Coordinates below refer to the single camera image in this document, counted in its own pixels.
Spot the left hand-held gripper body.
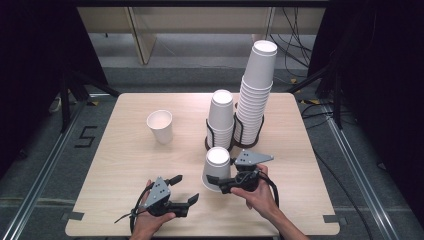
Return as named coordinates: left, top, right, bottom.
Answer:
left=141, top=176, right=190, bottom=218

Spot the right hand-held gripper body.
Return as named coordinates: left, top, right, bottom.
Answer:
left=219, top=149, right=275, bottom=194

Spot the dark wooden cup holder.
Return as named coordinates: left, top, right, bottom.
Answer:
left=204, top=111, right=265, bottom=152

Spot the white paper cup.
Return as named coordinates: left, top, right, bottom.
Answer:
left=146, top=109, right=174, bottom=145
left=201, top=146, right=232, bottom=193

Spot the short stack of paper cups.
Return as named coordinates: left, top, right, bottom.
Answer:
left=206, top=89, right=235, bottom=150

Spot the person's left hand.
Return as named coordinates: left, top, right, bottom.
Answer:
left=132, top=179, right=178, bottom=235

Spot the person's right hand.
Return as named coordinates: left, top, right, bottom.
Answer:
left=230, top=163, right=281, bottom=220

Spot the tall stack of paper cups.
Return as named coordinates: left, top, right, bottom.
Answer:
left=233, top=39, right=278, bottom=146

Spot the grey tape strip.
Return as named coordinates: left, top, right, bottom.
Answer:
left=322, top=214, right=348, bottom=225
left=61, top=211, right=85, bottom=222

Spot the black metal stand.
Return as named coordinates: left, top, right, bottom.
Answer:
left=59, top=64, right=121, bottom=134
left=285, top=61, right=345, bottom=130

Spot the beige wooden shelf unit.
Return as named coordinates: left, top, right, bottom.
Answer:
left=77, top=6, right=326, bottom=66

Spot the dark curtain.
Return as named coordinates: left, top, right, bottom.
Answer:
left=0, top=0, right=109, bottom=171
left=308, top=0, right=424, bottom=231

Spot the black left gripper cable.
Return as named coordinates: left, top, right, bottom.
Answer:
left=114, top=181, right=156, bottom=234

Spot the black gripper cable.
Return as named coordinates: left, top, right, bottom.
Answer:
left=114, top=181, right=156, bottom=234
left=258, top=170, right=281, bottom=208

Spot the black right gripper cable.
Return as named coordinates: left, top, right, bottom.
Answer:
left=258, top=170, right=281, bottom=208

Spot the black floor cable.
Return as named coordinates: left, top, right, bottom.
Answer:
left=300, top=102, right=375, bottom=240

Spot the aluminium floor rail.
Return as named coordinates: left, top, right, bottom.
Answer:
left=324, top=106, right=424, bottom=234
left=0, top=99, right=88, bottom=240

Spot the bundle of black hanging cables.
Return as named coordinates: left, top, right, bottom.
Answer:
left=269, top=7, right=313, bottom=69

